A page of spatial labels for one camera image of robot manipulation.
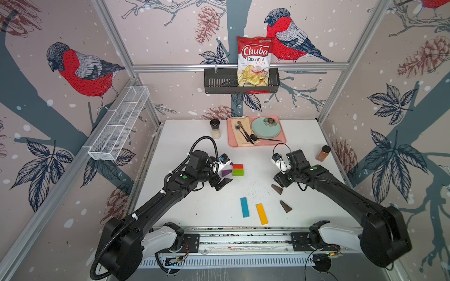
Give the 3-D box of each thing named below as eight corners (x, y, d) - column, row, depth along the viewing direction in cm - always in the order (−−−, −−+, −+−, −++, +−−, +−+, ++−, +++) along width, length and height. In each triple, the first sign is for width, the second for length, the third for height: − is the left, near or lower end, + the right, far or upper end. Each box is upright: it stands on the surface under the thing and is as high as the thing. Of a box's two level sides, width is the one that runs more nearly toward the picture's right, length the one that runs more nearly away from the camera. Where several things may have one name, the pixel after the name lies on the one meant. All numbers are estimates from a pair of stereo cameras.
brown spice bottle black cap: (317, 162, 102) (324, 152, 94) (314, 155, 105) (321, 145, 97) (324, 162, 102) (332, 152, 94) (321, 155, 105) (329, 145, 97)
